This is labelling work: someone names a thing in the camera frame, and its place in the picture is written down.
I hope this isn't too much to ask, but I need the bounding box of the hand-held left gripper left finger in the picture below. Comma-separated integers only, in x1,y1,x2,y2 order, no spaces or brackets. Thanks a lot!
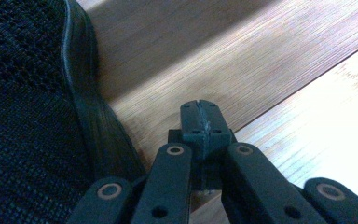
179,99,207,161

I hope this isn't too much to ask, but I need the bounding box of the wooden shoe rack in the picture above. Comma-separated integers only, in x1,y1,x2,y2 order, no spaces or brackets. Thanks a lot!
76,0,358,171

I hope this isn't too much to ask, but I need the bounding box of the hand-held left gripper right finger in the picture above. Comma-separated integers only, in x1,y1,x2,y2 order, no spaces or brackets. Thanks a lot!
199,99,233,158

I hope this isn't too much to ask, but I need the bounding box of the black leather shoe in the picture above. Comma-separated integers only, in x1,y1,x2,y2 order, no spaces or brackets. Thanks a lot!
0,0,147,224

